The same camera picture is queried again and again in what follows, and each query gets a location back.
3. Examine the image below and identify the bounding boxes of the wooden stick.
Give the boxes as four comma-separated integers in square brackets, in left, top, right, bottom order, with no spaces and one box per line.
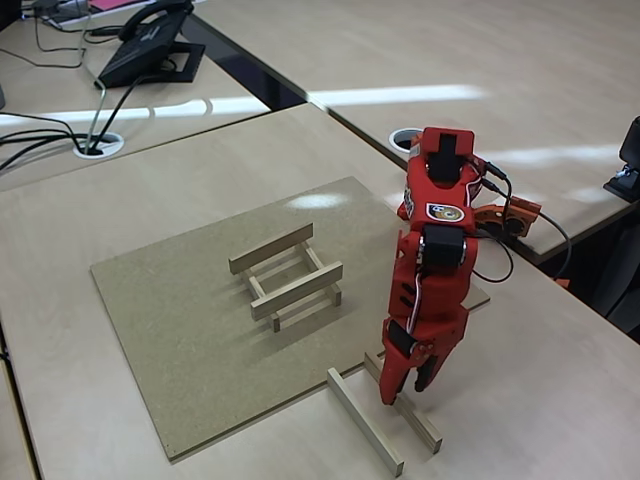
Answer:
[363,351,445,456]
[326,367,406,477]
[250,260,345,322]
[238,267,282,334]
[228,222,315,276]
[299,242,343,307]

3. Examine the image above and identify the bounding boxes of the orange table clamp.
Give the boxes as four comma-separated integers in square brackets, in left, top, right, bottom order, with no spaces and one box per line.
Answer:
[472,196,544,240]

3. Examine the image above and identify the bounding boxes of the brown fibreboard panel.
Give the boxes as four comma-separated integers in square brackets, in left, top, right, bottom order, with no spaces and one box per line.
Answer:
[89,176,492,465]

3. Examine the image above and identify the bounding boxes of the black stand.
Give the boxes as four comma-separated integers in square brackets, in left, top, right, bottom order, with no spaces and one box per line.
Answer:
[602,115,640,202]

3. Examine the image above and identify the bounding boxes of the black desk phone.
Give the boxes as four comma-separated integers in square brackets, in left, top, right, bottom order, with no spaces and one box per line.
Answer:
[96,9,207,90]

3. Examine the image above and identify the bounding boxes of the black phone handset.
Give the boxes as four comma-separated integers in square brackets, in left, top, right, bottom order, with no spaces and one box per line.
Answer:
[117,0,195,44]

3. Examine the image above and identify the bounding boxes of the dark monitor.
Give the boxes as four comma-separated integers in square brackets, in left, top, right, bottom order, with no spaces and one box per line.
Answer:
[0,0,24,34]

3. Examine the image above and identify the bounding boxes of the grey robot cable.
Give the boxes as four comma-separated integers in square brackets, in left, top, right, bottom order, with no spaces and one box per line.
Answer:
[534,212,574,284]

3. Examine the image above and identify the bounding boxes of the black power cable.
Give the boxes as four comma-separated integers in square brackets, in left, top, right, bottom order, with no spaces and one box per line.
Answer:
[469,158,514,224]

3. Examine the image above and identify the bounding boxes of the white cable grommet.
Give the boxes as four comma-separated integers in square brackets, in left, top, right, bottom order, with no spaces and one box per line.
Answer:
[388,128,425,152]
[72,131,125,161]

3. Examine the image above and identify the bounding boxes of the light grey cable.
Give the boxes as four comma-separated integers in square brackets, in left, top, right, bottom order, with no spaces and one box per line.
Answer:
[77,0,109,154]

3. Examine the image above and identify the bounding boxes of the thin dark cable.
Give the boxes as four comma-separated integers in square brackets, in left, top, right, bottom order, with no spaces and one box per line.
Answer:
[0,19,96,70]

